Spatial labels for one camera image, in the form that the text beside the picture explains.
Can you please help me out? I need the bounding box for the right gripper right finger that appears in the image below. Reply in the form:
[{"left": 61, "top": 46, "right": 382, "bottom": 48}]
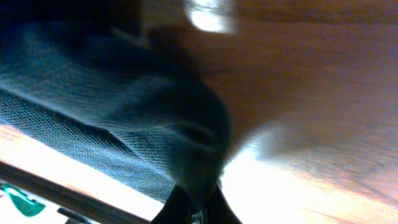
[{"left": 203, "top": 184, "right": 242, "bottom": 224}]

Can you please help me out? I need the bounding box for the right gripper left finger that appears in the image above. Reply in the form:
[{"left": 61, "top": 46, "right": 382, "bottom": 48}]
[{"left": 150, "top": 185, "right": 192, "bottom": 224}]

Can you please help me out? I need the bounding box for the black shorts red waistband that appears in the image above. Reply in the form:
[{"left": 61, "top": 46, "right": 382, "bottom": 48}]
[{"left": 1, "top": 1, "right": 230, "bottom": 210}]

